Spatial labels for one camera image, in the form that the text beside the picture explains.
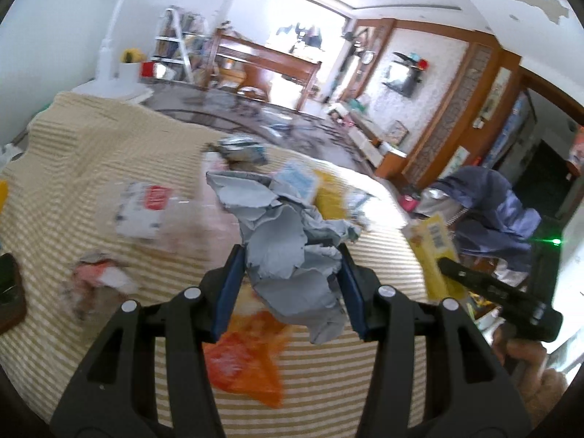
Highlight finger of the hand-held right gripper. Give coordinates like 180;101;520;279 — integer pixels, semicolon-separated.
438;258;562;342

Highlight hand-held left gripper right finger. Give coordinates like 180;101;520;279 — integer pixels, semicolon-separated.
337;243;532;438

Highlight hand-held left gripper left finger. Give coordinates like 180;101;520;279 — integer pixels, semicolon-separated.
50;244;247;438

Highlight grey paper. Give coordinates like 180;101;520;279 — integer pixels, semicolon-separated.
206;171;361;345

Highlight orange plastic wrapper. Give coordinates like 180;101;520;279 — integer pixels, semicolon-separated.
203;292;293;409

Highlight yellow carton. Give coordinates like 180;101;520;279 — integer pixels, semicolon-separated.
408;216;461;304

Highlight yellow plastic packet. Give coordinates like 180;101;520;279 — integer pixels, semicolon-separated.
312;169;366;224

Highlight white red label packet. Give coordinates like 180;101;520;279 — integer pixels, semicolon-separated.
114;181;183;242

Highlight pink orange wrapper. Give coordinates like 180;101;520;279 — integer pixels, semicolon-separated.
61;251;140;322

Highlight person's right hand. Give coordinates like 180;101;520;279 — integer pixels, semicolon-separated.
493;324;571;414

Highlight blue jacket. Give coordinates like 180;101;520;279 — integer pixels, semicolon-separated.
420;166;541;274

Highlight blue white plastic packet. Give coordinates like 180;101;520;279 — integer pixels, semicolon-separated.
274;160;320;204

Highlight crumpled silver foil wrapper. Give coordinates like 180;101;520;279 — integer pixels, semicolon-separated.
203;134;270;167

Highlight low wooden white cabinet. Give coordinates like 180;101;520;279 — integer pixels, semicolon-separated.
328;100;411;178

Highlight wooden partition screen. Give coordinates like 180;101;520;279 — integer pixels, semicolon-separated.
401;41;521;188

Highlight patterned grey rug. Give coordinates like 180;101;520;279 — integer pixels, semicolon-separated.
146;84;361;165

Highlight striped beige blanket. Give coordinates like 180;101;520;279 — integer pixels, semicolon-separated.
0;91;439;430

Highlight dark brown object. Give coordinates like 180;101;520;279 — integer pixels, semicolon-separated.
0;253;26;334

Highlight wooden bench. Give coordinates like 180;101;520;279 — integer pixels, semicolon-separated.
203;27;322;110

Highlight white metal shelf rack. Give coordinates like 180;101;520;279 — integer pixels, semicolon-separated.
153;7;215;85

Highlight hanging clothes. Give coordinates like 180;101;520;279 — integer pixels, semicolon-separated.
276;23;322;49

